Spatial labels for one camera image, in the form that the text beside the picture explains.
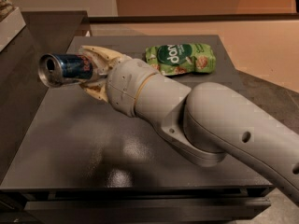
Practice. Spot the dark side counter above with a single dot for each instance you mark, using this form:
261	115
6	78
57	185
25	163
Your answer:
21	90

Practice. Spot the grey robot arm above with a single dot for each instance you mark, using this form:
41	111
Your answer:
204	123

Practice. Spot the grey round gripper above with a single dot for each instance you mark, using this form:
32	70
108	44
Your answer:
125	85

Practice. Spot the green snack bag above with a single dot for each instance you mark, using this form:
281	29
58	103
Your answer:
174	60

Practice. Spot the white box on counter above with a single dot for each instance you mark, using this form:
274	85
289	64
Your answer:
11	22

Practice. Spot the silver blue redbull can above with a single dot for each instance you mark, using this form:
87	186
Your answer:
57	70

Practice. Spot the grey drawer front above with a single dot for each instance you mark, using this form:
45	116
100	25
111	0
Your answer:
147	211

